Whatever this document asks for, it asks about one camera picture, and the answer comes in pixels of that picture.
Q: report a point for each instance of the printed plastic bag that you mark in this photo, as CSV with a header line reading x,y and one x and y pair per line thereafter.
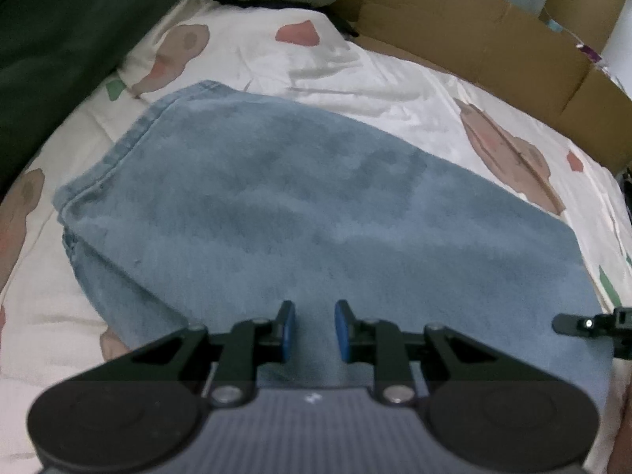
x,y
590,52

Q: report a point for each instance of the white printed bedsheet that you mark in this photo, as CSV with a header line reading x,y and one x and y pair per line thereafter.
x,y
395,89

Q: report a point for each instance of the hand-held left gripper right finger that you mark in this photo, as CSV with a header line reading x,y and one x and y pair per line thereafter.
x,y
342,333

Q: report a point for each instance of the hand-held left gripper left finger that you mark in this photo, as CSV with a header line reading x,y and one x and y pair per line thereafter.
x,y
288,331

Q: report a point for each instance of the flat cardboard sheet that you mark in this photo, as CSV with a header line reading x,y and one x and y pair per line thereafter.
x,y
444,24

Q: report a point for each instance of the blue denim pants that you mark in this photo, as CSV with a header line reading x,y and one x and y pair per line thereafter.
x,y
296,207

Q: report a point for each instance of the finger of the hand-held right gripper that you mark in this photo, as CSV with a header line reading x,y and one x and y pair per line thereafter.
x,y
572,325

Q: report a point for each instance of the dark green cushion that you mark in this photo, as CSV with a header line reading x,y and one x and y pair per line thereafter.
x,y
64,49

